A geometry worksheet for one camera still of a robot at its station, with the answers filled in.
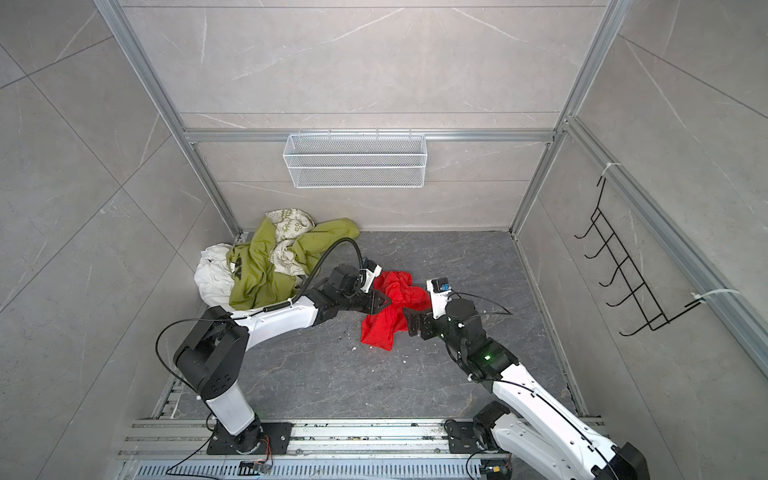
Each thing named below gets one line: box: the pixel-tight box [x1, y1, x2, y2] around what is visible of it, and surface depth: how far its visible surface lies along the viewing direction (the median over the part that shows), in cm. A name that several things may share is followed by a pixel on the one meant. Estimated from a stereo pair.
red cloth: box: [360, 271, 431, 351], surface depth 88 cm
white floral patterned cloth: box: [265, 207, 315, 278], surface depth 110 cm
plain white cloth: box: [194, 243, 234, 308], surface depth 102 cm
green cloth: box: [226, 217, 360, 311], surface depth 102 cm
